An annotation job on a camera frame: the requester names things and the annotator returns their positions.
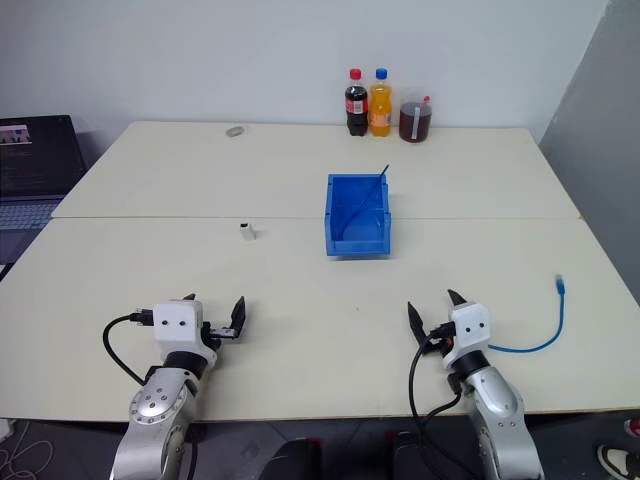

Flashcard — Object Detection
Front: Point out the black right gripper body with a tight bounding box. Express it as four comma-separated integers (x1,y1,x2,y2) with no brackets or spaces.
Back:
423,322,456,358

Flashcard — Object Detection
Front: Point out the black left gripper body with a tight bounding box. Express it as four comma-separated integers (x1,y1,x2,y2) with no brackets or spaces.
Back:
200,321,239,351

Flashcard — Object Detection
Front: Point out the blue plastic storage bin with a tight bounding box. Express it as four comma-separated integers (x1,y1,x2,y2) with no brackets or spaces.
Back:
324,172,393,259

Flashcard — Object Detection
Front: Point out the dark rounded shape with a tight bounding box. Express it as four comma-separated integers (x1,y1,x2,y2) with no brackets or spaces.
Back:
258,436,322,480
391,428,452,480

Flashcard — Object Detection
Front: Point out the jar of dark red drink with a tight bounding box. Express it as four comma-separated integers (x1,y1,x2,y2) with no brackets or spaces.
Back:
398,94,435,145

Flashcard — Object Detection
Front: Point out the orange soda bottle blue cap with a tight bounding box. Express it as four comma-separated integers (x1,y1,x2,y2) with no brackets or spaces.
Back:
368,66,394,138

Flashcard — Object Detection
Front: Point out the open dark laptop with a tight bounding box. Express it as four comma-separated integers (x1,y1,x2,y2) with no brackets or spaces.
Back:
0,114,89,267

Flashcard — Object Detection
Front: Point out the white and black shoe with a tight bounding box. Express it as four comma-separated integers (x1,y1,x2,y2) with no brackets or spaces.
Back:
596,442,640,480

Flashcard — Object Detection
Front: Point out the cola bottle with red cap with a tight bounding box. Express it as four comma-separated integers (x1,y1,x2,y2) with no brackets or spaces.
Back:
343,67,370,138

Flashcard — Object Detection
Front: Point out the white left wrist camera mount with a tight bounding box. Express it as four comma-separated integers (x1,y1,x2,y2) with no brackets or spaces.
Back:
152,299,212,359

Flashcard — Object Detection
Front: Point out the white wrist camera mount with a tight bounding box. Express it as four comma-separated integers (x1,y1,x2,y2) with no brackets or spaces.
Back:
152,299,212,359
442,301,493,369

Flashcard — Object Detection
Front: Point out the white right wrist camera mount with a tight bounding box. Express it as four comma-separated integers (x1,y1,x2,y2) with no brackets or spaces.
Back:
442,301,493,369

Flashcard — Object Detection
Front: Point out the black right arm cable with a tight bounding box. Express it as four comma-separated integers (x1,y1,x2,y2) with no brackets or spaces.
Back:
409,323,464,480

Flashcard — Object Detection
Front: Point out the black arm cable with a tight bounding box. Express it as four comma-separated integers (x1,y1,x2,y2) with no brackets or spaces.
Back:
102,309,154,387
409,323,464,480

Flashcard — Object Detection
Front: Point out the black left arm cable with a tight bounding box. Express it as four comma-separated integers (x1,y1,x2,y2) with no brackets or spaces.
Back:
102,309,154,387

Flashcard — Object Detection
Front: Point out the blue Ethernet cable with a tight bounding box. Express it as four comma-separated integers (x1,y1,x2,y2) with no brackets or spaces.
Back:
487,273,569,354

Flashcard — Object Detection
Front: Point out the black cable tie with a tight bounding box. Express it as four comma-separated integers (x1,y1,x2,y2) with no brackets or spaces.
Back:
339,161,392,241

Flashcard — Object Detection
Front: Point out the white floor cable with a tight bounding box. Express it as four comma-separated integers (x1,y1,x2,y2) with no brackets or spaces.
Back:
0,423,52,480

